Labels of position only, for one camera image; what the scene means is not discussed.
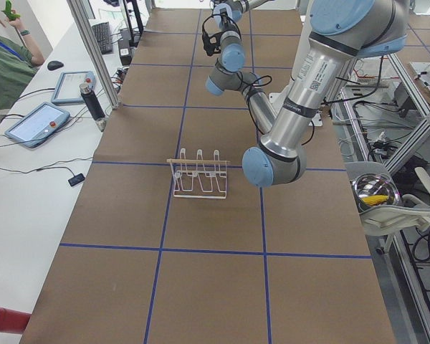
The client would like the red cylinder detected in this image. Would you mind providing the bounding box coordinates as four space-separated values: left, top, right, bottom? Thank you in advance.
0 307 32 334

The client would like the black computer mouse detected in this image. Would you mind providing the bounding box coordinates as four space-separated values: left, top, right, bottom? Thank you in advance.
47 60 64 71

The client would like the small black adapter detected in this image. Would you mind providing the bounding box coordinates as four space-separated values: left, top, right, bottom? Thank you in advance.
68 173 85 187

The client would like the person in green shirt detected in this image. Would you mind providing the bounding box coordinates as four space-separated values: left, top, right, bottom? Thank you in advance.
0 18 45 110

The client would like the black water bottle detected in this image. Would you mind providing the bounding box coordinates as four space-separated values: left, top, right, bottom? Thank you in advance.
79 82 105 120

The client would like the black keyboard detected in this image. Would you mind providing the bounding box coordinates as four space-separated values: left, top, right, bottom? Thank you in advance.
91 22 113 54

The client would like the white wire cup holder rack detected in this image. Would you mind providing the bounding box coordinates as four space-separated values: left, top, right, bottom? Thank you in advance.
166 148 230 199

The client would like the lower teach pendant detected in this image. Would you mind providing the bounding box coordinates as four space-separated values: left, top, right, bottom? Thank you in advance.
5 102 70 148

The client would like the upper teach pendant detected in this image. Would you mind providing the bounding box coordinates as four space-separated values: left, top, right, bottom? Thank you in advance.
51 71 96 105

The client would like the teach pendant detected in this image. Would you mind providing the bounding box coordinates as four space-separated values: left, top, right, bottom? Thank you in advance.
5 102 70 148
51 71 96 105

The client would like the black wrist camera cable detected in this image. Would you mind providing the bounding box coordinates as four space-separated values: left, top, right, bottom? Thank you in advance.
200 12 230 47

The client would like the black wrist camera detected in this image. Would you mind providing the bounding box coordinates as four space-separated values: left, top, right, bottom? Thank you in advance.
202 30 221 57

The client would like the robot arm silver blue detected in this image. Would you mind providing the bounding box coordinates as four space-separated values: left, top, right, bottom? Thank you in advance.
242 1 409 187
201 1 277 134

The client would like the aluminium frame post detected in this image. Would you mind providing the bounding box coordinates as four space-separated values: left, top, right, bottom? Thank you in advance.
67 0 120 110

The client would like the white pot with yellow content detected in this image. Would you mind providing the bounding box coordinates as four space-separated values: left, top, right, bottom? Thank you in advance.
351 173 401 212

